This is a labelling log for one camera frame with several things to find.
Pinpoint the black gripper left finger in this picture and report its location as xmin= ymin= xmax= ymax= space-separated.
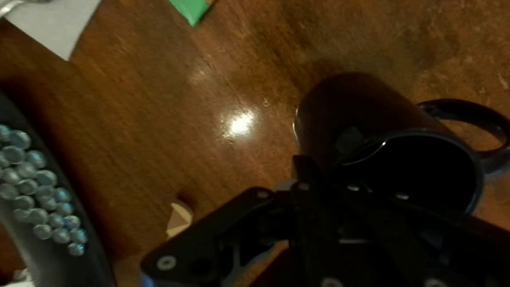
xmin=140 ymin=153 xmax=325 ymax=287

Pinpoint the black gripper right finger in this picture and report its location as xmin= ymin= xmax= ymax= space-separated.
xmin=339 ymin=181 xmax=510 ymax=287

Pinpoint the black mug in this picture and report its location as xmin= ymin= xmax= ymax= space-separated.
xmin=293 ymin=71 xmax=510 ymax=220

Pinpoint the small light wooden block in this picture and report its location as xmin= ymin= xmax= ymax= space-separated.
xmin=164 ymin=200 xmax=196 ymax=240

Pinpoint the black rectangular tray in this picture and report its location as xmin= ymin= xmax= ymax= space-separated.
xmin=0 ymin=93 xmax=116 ymax=287

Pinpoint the pile of blue glass pebbles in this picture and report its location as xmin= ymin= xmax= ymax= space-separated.
xmin=0 ymin=123 xmax=89 ymax=259

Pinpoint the green folded cloth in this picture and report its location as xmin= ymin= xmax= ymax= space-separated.
xmin=167 ymin=0 xmax=216 ymax=27

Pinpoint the white placemat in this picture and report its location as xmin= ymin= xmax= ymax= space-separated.
xmin=0 ymin=0 xmax=102 ymax=63

